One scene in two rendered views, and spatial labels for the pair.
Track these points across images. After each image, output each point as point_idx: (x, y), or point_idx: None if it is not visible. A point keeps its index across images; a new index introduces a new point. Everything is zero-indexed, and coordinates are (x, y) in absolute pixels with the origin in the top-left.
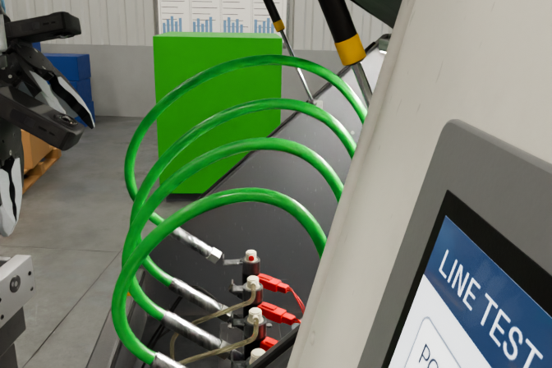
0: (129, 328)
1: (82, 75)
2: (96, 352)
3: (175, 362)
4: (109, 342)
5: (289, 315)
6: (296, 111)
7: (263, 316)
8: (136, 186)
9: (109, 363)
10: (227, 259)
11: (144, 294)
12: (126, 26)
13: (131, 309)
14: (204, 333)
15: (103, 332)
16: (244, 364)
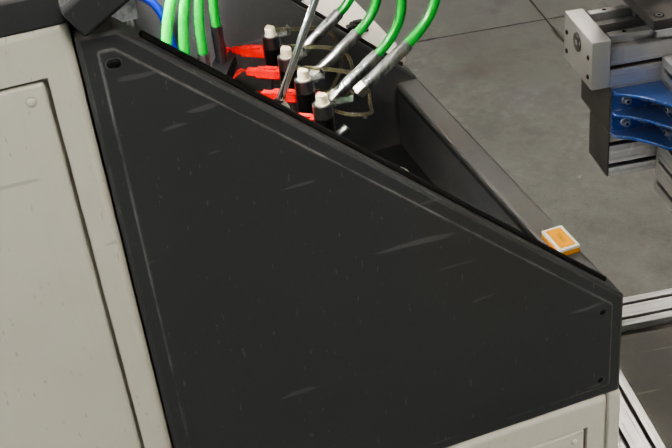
0: None
1: None
2: (500, 172)
3: (325, 19)
4: (498, 183)
5: (266, 91)
6: (315, 122)
7: (280, 58)
8: None
9: (475, 168)
10: (348, 100)
11: (368, 11)
12: None
13: (522, 223)
14: (327, 54)
15: (519, 190)
16: (280, 34)
